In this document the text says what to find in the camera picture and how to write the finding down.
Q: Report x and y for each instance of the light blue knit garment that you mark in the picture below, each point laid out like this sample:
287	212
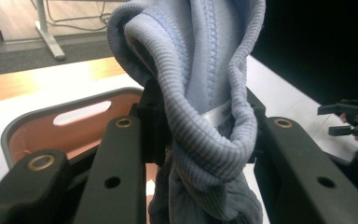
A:
199	77

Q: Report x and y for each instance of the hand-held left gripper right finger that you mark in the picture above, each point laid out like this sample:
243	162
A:
258	109

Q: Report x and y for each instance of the pink basin with grey rim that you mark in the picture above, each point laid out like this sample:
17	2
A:
43	133

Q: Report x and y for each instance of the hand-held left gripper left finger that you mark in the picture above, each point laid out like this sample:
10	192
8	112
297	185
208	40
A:
154	130

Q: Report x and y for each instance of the white table leg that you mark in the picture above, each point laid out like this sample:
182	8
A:
48	34

